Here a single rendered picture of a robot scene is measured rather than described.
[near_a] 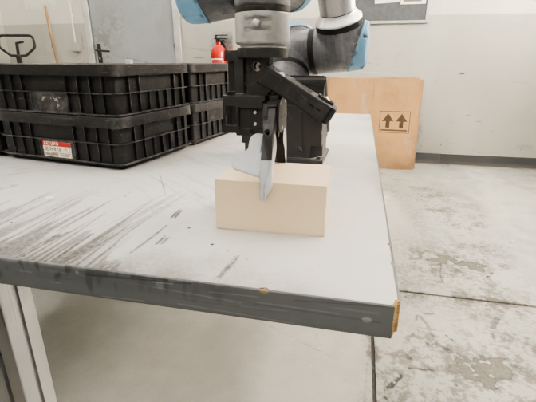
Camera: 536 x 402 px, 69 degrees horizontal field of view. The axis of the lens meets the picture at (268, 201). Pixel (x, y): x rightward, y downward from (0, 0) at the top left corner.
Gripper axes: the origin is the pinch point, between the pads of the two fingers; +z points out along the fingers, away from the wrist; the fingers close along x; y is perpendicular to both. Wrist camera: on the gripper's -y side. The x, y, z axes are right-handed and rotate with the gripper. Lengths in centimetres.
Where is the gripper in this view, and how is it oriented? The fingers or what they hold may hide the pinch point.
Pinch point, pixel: (276, 186)
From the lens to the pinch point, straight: 61.0
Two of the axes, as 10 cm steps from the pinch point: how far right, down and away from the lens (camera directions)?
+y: -9.8, -0.7, 1.8
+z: 0.0, 9.4, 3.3
